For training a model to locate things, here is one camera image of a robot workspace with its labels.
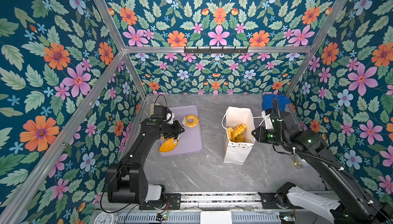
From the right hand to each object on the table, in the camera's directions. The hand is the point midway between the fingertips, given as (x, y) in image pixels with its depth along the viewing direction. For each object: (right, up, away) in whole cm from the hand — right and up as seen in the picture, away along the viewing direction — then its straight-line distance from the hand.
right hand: (252, 131), depth 69 cm
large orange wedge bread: (-44, -11, +20) cm, 50 cm away
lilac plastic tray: (-32, -10, +26) cm, 42 cm away
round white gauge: (-66, -38, -3) cm, 76 cm away
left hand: (-33, +1, +12) cm, 36 cm away
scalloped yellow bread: (-8, -4, +12) cm, 15 cm away
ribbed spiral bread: (-3, -1, +17) cm, 17 cm away
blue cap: (+25, +16, +45) cm, 54 cm away
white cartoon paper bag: (-6, -12, +5) cm, 14 cm away
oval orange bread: (-2, -7, +17) cm, 18 cm away
